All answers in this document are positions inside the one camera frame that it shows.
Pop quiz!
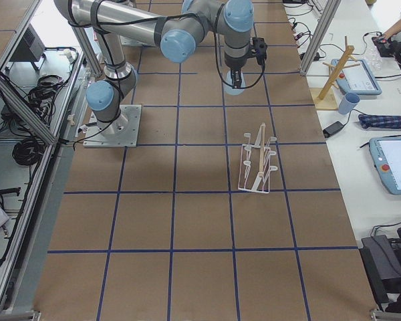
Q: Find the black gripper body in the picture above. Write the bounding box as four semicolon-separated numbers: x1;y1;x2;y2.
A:
227;60;245;83

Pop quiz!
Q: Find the light blue cup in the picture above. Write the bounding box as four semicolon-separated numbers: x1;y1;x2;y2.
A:
223;70;247;97

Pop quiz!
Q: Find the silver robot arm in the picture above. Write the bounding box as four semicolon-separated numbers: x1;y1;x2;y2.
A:
55;1;255;137

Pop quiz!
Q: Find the blue cup on desk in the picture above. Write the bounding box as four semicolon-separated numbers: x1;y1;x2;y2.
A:
338;92;360;114

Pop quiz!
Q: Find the wooden mug tree stand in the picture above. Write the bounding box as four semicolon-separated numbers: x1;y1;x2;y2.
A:
310;37;360;110

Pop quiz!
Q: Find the upper teach pendant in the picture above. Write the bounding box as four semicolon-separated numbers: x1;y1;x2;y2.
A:
336;59;382;96

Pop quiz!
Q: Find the teach pendant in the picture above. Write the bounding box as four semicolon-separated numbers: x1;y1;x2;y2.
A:
336;59;382;96
368;137;401;195

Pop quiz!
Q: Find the blue plaid pouch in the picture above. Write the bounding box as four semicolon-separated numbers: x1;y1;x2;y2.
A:
358;114;401;129

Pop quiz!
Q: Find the lower teach pendant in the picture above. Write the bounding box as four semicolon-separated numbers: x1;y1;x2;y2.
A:
368;137;401;195

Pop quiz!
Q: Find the grey electronics box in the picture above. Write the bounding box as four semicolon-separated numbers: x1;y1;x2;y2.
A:
10;24;45;63

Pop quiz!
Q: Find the black laptop bag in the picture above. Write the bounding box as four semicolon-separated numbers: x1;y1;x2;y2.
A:
360;222;401;314

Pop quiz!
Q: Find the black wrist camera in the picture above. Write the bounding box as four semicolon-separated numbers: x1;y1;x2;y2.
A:
250;37;267;66

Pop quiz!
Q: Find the black braided cable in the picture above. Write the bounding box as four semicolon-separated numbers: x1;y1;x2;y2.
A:
214;19;267;90

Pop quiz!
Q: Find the white wire cup rack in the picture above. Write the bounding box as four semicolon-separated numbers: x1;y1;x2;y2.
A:
237;122;278;194

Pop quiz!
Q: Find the aluminium frame post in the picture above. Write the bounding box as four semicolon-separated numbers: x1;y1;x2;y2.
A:
300;0;341;76

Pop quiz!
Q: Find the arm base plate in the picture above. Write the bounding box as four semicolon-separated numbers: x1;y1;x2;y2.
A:
83;104;142;148

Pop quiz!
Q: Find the coiled black cable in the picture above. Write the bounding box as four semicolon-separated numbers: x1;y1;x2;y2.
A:
12;135;44;167

